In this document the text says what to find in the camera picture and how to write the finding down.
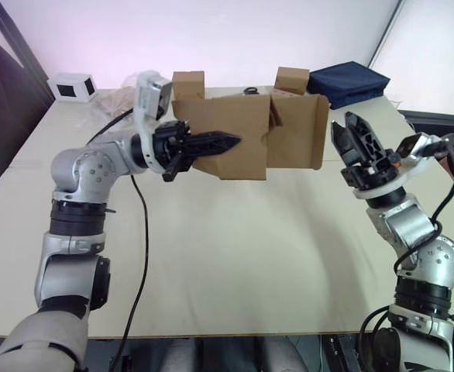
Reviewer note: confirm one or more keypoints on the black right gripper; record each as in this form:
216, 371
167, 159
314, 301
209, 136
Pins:
370, 172

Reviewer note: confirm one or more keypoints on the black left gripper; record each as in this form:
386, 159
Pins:
173, 143

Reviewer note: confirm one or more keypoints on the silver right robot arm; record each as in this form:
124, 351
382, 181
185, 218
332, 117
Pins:
424, 232

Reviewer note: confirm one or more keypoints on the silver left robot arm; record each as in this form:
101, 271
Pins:
76, 170

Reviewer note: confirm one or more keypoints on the navy blue fabric box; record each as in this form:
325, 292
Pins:
347, 83

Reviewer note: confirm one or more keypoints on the small brown cardboard box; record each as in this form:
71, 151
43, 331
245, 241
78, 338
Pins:
188, 85
291, 83

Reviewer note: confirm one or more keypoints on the grey slanted pole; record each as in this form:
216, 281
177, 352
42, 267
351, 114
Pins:
384, 35

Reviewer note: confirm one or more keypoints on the crumpled clear plastic bag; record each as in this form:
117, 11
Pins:
112, 97

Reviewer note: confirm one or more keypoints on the white cube with black squares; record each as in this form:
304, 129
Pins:
72, 87

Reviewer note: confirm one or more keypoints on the dark maroon chair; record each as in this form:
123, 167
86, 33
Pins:
6, 116

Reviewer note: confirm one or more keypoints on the black slanted pole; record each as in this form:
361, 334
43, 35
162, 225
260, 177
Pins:
18, 46

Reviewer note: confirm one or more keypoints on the grey rounded shape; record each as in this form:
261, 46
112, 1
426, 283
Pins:
279, 356

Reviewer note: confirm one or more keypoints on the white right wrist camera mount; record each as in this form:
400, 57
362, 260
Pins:
413, 166

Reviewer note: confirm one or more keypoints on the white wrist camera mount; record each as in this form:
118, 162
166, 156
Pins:
143, 97
413, 166

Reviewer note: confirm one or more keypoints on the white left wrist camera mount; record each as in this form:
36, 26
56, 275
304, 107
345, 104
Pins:
143, 97

